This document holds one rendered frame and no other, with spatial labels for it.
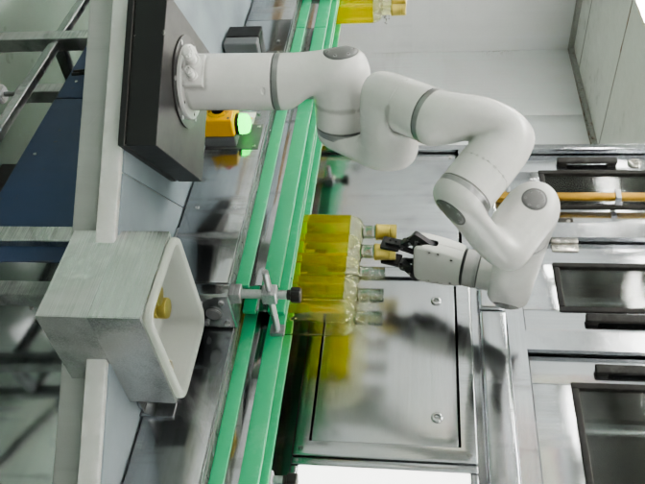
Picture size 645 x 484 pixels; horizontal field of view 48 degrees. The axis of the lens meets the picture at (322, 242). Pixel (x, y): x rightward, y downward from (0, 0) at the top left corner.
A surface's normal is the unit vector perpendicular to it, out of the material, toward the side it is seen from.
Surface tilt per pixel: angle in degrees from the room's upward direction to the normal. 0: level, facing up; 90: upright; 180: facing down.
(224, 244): 90
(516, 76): 90
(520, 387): 90
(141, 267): 90
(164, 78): 1
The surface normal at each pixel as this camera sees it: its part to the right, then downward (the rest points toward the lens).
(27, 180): -0.09, -0.69
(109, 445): 0.99, 0.01
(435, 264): -0.40, 0.63
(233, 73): -0.12, -0.07
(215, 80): -0.13, 0.14
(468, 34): -0.10, 0.73
